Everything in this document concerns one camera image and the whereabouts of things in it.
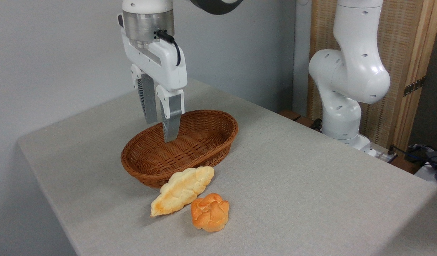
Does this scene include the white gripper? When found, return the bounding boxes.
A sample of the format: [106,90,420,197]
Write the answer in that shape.
[117,14,188,143]

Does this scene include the white power strip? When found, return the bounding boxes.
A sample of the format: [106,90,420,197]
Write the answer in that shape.
[375,151,397,163]

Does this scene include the round orange bread roll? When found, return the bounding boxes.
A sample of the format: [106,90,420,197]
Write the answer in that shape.
[191,193,230,233]

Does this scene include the long pale braided bread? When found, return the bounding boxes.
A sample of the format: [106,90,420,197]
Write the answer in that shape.
[150,166,215,218]

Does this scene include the brown wicker oval basket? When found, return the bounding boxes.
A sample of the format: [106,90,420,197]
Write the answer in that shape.
[121,110,239,188]

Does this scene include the grey tablecloth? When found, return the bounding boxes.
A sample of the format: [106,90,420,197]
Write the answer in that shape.
[17,78,437,256]

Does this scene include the dark grey cable bundle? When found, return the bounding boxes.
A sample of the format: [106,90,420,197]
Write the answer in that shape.
[394,143,437,185]

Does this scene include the brown wooden board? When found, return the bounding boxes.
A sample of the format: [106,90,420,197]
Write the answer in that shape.
[278,109,323,131]

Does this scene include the black metal screen hinge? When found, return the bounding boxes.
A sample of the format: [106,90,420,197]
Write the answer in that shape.
[403,76,426,97]

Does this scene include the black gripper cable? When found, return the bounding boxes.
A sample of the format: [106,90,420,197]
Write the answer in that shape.
[156,30,182,67]

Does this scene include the wooden woven folding screen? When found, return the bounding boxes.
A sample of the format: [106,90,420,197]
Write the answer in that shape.
[307,0,437,153]

